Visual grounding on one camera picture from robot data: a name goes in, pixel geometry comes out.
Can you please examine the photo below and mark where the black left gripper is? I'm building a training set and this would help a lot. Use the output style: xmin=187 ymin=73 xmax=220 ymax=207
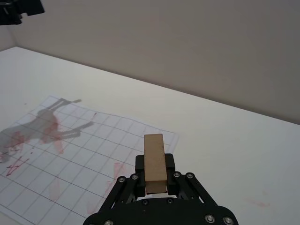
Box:
xmin=0 ymin=0 xmax=45 ymax=25

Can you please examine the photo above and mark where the white grid-lined paper sheet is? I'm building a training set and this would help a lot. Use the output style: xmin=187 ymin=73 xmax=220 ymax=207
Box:
xmin=0 ymin=94 xmax=180 ymax=218

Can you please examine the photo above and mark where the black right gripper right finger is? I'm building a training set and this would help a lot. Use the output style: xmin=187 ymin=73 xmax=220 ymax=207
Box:
xmin=164 ymin=153 xmax=221 ymax=207

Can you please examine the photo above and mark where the tan wooden rectangular block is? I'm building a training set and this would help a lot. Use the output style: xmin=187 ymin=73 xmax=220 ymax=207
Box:
xmin=143 ymin=133 xmax=168 ymax=195

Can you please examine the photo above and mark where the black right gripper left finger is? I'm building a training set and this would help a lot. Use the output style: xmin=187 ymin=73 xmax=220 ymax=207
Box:
xmin=100 ymin=154 xmax=146 ymax=211

